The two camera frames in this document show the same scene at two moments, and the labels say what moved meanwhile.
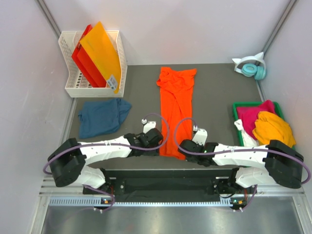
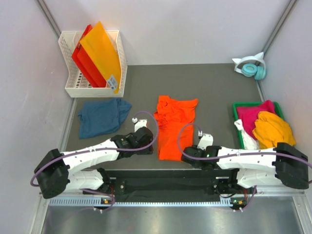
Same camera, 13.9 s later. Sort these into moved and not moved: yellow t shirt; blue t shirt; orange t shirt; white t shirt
Moved: orange t shirt
Not moved: yellow t shirt; white t shirt; blue t shirt
